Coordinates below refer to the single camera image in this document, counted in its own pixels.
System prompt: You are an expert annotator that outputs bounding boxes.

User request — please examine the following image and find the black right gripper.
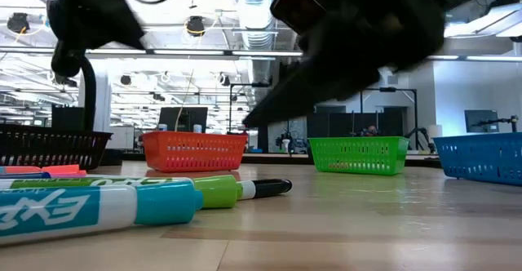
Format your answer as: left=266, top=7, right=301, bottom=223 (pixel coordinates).
left=243, top=0, right=413, bottom=126

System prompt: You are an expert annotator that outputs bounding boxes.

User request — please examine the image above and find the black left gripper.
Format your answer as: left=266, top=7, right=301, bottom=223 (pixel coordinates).
left=52, top=0, right=146, bottom=51

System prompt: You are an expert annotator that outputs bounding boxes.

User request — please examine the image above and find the green plastic mesh basket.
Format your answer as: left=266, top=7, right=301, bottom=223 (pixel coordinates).
left=307, top=135, right=411, bottom=177

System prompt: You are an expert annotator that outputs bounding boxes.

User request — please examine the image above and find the black cap white marker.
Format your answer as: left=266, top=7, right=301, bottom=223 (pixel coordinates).
left=237, top=178, right=294, bottom=202

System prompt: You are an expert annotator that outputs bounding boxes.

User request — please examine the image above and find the orange plastic mesh basket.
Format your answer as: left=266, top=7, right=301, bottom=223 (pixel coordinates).
left=141, top=131, right=249, bottom=173

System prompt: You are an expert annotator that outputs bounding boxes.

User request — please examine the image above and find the light green Expo marker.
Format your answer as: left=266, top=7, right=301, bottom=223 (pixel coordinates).
left=0, top=174, right=245, bottom=211

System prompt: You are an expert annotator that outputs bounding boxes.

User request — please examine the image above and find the black plastic mesh basket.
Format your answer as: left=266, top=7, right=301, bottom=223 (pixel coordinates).
left=0, top=122, right=114, bottom=171

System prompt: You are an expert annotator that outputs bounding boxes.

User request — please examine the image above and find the orange highlighter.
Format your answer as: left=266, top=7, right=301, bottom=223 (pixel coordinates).
left=0, top=164, right=88, bottom=179

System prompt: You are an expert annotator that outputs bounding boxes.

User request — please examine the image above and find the dark blue Expo marker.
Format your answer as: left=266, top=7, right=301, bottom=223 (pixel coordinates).
left=0, top=171, right=53, bottom=180

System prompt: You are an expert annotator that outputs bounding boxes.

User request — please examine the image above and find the blue plastic mesh basket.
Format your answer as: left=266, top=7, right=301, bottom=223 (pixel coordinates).
left=431, top=131, right=522, bottom=187

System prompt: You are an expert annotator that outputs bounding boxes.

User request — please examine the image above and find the cyan Expo marker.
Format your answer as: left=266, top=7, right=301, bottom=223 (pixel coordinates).
left=0, top=180, right=204, bottom=247

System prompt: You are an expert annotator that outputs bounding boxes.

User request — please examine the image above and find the black partition panel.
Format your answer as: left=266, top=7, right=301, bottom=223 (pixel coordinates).
left=306, top=106, right=405, bottom=153

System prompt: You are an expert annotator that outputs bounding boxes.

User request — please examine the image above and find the black computer monitor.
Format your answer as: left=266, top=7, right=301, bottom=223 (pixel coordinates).
left=157, top=106, right=210, bottom=134
left=51, top=105, right=86, bottom=131

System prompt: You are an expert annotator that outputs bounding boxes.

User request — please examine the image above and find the thin black stand frame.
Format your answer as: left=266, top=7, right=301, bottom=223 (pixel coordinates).
left=359, top=86, right=420, bottom=152

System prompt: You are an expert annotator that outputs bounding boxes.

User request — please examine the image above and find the black ceiling cable reel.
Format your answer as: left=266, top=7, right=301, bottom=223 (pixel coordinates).
left=185, top=15, right=208, bottom=38
left=6, top=11, right=33, bottom=35

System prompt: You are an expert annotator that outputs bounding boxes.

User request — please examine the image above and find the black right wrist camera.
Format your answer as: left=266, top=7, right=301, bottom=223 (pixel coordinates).
left=269, top=0, right=332, bottom=36

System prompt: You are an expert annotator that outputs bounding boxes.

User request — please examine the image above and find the silver ventilation duct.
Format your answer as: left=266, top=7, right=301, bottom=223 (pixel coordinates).
left=231, top=0, right=283, bottom=85

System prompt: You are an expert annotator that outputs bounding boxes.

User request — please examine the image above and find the black wall monitor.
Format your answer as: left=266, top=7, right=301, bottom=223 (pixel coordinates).
left=463, top=109, right=500, bottom=134

